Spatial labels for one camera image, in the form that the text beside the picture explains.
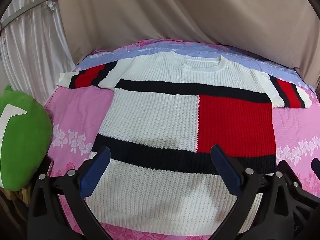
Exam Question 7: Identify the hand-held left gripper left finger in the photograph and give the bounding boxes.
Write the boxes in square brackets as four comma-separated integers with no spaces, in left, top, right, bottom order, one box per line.
[27,146,112,240]

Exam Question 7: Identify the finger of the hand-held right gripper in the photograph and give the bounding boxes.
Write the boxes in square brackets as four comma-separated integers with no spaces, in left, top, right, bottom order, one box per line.
[274,160,310,205]
[311,157,320,175]

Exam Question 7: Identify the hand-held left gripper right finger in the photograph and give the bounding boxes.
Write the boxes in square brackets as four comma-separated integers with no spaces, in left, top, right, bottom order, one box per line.
[210,144,276,240]

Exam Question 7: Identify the white red black knit sweater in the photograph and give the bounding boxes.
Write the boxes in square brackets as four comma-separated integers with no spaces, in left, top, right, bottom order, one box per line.
[58,51,313,237]

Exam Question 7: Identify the pink floral blanket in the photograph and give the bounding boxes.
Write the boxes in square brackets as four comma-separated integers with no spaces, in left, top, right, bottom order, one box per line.
[44,39,320,240]

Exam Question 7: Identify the green cushion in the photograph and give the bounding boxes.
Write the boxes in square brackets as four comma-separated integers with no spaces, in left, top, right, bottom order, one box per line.
[0,84,53,191]

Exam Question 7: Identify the wicker basket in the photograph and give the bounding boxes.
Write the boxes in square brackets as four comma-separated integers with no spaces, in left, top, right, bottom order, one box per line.
[0,180,33,230]

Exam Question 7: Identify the white satin curtain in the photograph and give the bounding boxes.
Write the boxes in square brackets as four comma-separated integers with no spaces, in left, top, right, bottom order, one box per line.
[0,0,75,105]

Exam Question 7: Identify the beige draped cloth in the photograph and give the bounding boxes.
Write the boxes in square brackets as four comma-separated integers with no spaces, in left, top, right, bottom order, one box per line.
[56,0,320,91]

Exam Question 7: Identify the metal rod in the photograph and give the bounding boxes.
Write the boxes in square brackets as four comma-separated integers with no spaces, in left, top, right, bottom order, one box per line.
[0,0,57,28]

